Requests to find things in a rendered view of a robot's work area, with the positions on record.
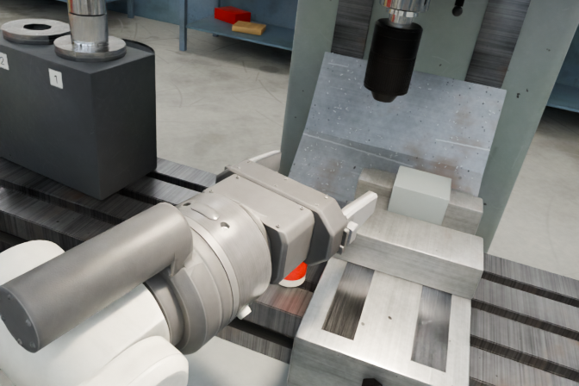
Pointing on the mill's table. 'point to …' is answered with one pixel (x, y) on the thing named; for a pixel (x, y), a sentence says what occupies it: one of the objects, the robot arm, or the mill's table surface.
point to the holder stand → (76, 108)
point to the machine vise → (385, 316)
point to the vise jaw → (418, 252)
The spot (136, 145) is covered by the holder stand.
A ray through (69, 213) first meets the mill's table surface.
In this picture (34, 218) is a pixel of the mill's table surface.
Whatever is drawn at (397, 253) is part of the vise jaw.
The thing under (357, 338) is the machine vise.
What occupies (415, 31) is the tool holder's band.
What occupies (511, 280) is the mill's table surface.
